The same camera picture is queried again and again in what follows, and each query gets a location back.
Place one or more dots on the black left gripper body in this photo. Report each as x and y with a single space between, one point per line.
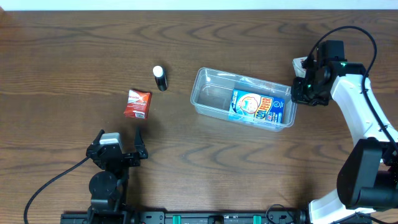
130 161

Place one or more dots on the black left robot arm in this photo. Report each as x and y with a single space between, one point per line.
108 188

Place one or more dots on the clear plastic container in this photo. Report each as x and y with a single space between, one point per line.
212 91

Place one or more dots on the black bottle white cap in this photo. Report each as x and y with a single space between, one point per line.
160 77

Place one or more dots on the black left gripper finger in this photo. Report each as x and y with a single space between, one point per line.
138 141
98 137

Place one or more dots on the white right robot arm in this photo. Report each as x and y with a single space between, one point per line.
367 182

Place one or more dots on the red Panadol box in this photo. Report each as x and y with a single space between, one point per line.
138 104

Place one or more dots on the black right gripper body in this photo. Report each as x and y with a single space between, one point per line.
300 93

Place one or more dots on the white Panadol box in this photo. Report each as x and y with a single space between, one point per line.
297 65

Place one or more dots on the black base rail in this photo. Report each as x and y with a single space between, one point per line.
185 218

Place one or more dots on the blue Cool Fever box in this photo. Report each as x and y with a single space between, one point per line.
252 107

